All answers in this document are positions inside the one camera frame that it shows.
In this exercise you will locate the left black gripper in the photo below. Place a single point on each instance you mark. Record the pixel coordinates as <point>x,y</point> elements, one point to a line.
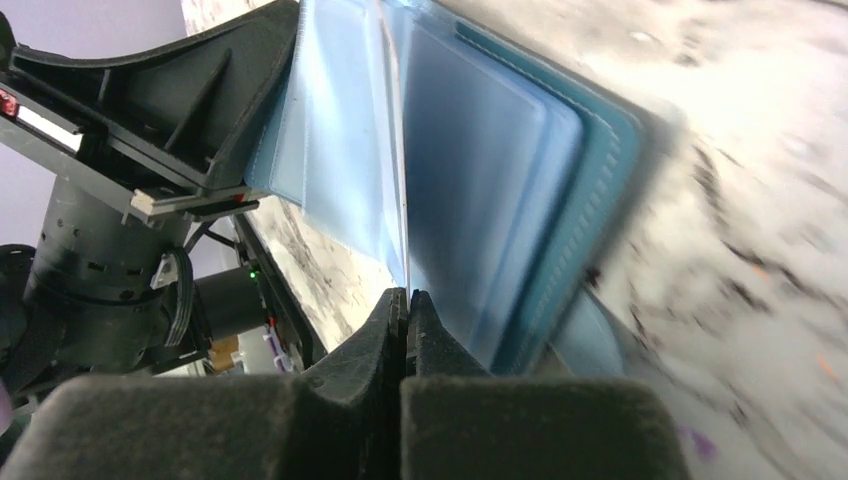
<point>110,284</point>

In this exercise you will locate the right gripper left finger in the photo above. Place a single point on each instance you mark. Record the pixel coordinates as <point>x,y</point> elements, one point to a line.
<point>336,420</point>

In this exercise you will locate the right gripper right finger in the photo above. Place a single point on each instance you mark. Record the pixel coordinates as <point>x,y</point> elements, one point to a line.
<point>458,422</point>

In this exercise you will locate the white card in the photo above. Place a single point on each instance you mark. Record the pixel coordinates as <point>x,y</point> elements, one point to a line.
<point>395,105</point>

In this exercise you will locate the blue leather card holder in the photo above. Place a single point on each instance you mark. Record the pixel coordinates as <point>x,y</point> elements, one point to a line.
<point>515,167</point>

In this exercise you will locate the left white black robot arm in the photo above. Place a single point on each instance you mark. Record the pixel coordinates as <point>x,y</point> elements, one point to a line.
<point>227,295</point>

